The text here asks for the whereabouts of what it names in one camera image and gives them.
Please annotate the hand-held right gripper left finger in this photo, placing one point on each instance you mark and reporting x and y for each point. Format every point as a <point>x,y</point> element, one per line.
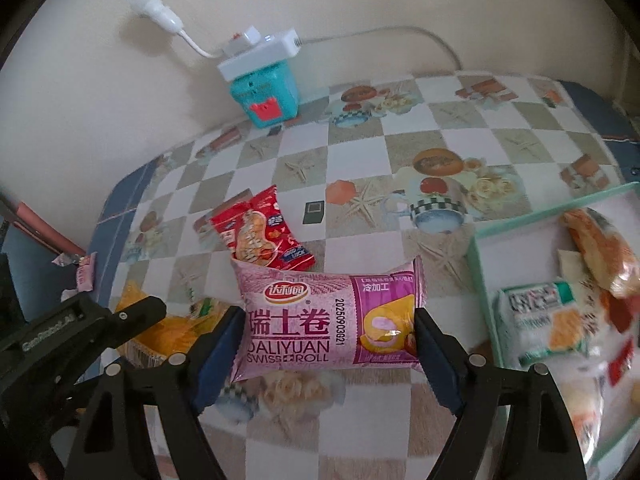
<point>220,360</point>

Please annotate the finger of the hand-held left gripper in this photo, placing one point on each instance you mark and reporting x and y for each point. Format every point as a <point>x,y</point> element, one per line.
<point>127,322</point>

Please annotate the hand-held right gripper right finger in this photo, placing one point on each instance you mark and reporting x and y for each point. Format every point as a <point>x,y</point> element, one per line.
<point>440,360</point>

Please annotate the yellow cake packet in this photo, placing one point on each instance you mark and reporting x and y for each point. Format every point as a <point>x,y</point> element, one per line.
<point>155,332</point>

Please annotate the pink swiss roll packet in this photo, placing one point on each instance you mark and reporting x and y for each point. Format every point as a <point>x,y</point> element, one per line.
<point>300,330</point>

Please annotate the white tray with green rim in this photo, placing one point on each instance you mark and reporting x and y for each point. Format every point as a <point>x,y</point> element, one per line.
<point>482,280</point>

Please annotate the green and white snack packet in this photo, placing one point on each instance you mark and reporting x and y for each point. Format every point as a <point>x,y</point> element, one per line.
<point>540,322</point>

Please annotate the round steamed cake packet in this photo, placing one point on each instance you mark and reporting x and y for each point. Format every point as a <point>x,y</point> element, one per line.
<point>585,417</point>

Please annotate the red and white snack packet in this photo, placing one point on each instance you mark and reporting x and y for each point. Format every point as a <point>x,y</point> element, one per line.
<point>617,330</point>

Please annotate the orange and white snack packet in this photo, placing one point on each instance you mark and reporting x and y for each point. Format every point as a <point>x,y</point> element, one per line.
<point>605,250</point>

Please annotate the round topped bread packet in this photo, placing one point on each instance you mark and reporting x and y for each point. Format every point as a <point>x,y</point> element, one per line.
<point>205,312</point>

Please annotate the small pink candy packet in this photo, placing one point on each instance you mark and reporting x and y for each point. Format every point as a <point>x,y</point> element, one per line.
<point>86,272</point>

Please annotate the crumpled candy wrapper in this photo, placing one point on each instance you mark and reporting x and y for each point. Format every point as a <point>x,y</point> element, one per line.
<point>65,260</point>

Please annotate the teal box with red label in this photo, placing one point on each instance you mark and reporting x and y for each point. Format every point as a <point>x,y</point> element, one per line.
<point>265,95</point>

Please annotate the white power strip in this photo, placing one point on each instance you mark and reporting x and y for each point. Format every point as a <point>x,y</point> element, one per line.
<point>260,52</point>

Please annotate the white wall plug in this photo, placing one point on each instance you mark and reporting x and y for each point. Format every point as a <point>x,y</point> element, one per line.
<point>157,10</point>

